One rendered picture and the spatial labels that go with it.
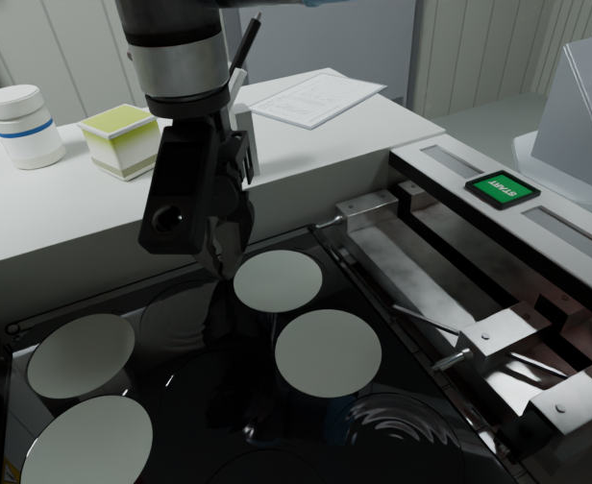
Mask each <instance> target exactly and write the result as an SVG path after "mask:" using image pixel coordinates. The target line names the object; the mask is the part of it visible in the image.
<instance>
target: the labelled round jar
mask: <svg viewBox="0 0 592 484"><path fill-rule="evenodd" d="M43 104H44V100H43V98H42V96H41V93H40V91H39V89H38V87H36V86H34V85H14V86H9V87H4V88H1V89H0V140H1V142H2V144H3V146H4V148H5V150H6V151H7V153H8V155H9V157H10V158H11V160H12V163H13V165H14V166H15V167H17V168H20V169H23V170H34V169H39V168H43V167H46V166H49V165H51V164H54V163H56V162H57V161H59V160H61V159H62V158H63V156H64V155H65V153H66V150H65V148H64V145H63V143H62V139H61V137H60V135H59V132H58V130H57V128H56V126H55V123H54V121H53V119H52V117H51V115H50V113H49V110H48V108H47V107H46V106H45V105H43Z"/></svg>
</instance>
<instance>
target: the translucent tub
mask: <svg viewBox="0 0 592 484"><path fill-rule="evenodd" d="M158 118H159V117H157V116H154V115H153V114H151V113H150V111H149V110H145V109H140V108H137V107H134V106H131V105H127V104H124V105H121V106H119V107H116V108H114V109H110V110H107V111H105V112H102V113H99V114H97V115H94V116H92V117H89V118H88V119H85V120H83V121H80V122H78V123H76V126H77V127H78V128H81V129H82V132H83V134H84V137H85V139H86V143H87V145H88V148H89V150H90V152H91V154H92V157H91V159H92V162H93V164H95V165H96V166H97V167H98V169H100V170H103V171H105V172H107V173H109V174H111V175H113V176H115V177H117V178H119V179H120V180H122V181H125V182H127V181H129V180H131V179H133V178H135V177H137V176H139V175H141V174H143V173H145V172H147V171H149V170H151V169H153V168H155V163H156V159H157V155H158V150H159V146H160V139H161V134H160V128H159V124H158V121H157V119H158Z"/></svg>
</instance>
